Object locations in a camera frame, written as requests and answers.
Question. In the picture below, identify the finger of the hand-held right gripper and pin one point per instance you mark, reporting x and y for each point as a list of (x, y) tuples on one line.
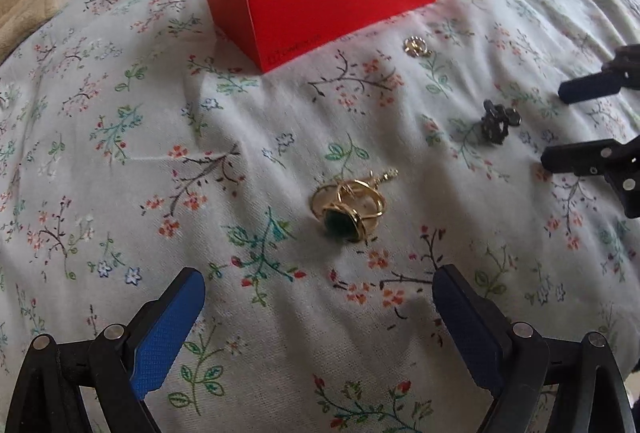
[(585, 89), (575, 158)]

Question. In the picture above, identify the white floral bedsheet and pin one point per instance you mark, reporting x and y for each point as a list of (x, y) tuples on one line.
[(150, 163)]

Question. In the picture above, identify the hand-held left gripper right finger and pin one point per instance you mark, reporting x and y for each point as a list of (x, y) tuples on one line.
[(465, 328)]

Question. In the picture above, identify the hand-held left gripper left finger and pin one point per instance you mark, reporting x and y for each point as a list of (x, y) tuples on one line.
[(160, 348)]

